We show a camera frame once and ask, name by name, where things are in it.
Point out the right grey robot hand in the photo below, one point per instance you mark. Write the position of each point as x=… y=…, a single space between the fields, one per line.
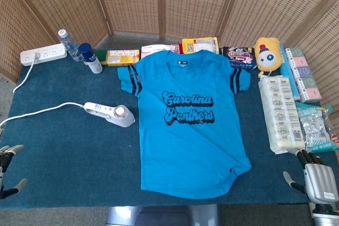
x=320 y=181

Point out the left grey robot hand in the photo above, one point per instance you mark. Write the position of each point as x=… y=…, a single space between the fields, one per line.
x=6 y=154

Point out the white handheld steam iron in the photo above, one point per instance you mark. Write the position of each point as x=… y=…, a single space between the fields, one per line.
x=120 y=118

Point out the blue Carolina Panthers T-shirt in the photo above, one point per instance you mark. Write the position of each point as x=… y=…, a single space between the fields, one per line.
x=190 y=152

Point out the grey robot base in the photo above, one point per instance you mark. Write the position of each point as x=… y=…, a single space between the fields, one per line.
x=164 y=216

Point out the teal white plastic bag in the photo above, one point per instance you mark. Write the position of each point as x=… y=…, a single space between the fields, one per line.
x=315 y=130

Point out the dark teal carpeted tabletop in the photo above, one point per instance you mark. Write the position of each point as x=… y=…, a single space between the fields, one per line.
x=79 y=162

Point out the long white cloth pack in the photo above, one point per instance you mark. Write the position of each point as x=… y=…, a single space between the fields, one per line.
x=282 y=115

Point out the pastel tissue multipack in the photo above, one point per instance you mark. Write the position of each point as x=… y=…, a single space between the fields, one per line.
x=304 y=75

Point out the white power strip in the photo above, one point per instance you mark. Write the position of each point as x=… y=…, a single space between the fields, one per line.
x=47 y=52

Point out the light blue long package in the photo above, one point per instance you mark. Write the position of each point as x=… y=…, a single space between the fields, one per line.
x=286 y=72

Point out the clear plastic water bottle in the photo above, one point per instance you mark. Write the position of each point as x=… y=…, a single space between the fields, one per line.
x=71 y=46

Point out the white bottle blue cap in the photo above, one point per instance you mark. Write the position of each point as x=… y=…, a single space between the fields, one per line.
x=92 y=60

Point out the yellow plush toy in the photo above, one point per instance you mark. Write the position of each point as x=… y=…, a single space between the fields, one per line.
x=267 y=56

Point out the green yellow sponge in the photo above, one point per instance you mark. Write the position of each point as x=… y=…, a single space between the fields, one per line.
x=102 y=54

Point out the blue snack package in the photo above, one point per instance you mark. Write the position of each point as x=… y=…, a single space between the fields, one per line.
x=241 y=56

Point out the yellow cardboard box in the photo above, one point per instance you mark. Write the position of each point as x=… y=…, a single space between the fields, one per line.
x=123 y=57

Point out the white pink soft package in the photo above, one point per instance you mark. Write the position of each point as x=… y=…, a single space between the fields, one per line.
x=153 y=49

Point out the yellow clear snack bag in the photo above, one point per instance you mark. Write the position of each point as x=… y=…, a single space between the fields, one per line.
x=201 y=44

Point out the small red package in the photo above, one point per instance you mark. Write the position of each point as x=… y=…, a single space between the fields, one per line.
x=178 y=48

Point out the wicker folding screen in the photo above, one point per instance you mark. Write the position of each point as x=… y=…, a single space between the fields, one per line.
x=132 y=1

